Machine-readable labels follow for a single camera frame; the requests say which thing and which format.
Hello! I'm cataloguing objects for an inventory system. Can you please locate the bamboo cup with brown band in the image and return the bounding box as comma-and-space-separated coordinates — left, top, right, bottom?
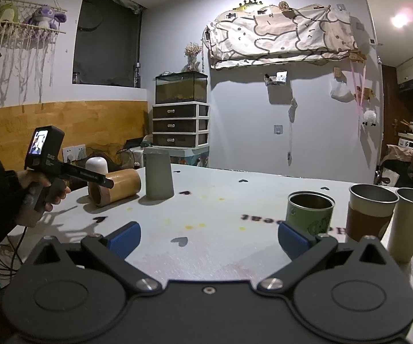
88, 169, 141, 207

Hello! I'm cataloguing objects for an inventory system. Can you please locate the steel cup with brown sleeve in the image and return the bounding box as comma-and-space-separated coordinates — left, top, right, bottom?
345, 184, 399, 241

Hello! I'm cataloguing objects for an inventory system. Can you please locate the grey upside-down cup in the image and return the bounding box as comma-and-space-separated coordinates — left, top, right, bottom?
143, 148, 175, 200

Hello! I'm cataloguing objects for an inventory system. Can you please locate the plain steel cup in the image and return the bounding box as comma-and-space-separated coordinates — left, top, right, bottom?
388, 188, 413, 264

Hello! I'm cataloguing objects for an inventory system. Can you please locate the person's left hand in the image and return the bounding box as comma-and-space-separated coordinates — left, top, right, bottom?
15, 170, 70, 228

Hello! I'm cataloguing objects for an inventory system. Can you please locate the green metal mug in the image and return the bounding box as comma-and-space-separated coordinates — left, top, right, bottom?
286, 191, 335, 235

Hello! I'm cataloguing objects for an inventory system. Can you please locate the dark window opening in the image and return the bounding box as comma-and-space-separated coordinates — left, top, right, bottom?
72, 0, 146, 88

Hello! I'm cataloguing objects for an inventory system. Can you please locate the chair draped with clothes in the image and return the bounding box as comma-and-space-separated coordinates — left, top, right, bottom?
373, 144, 413, 188

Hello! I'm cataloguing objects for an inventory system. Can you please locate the white plastic drawer unit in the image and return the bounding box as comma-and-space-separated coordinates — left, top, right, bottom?
152, 101, 210, 148

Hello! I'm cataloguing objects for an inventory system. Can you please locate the macrame hanging toy net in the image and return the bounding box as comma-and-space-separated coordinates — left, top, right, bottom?
0, 0, 67, 107

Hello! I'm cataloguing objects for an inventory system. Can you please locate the white panda plush toy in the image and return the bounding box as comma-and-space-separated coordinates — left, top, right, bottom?
362, 110, 377, 127

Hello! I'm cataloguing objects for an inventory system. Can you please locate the purple plush toy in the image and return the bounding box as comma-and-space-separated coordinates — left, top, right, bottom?
24, 5, 67, 30

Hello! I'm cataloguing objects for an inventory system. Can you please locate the glass aquarium tank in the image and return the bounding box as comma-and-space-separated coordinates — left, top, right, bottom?
155, 71, 208, 104

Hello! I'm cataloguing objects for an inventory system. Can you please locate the white hanging plastic bag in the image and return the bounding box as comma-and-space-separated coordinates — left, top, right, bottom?
330, 78, 354, 103

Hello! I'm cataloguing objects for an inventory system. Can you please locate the green plush toy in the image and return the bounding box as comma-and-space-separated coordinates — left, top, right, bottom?
0, 2, 19, 23

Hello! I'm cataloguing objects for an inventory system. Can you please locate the dried flower bouquet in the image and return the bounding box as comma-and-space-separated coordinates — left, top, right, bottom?
184, 42, 202, 71

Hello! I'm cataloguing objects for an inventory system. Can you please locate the white wall power socket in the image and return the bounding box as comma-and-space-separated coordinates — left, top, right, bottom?
62, 144, 86, 163

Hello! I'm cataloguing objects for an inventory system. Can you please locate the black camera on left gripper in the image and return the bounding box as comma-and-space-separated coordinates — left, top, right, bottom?
24, 126, 64, 171

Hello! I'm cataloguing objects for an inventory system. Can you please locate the black cable under table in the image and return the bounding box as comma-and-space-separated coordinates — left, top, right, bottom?
0, 225, 29, 277

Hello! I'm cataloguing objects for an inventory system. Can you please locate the cartoon print wall cloth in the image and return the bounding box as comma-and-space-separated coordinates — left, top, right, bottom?
202, 1, 358, 70

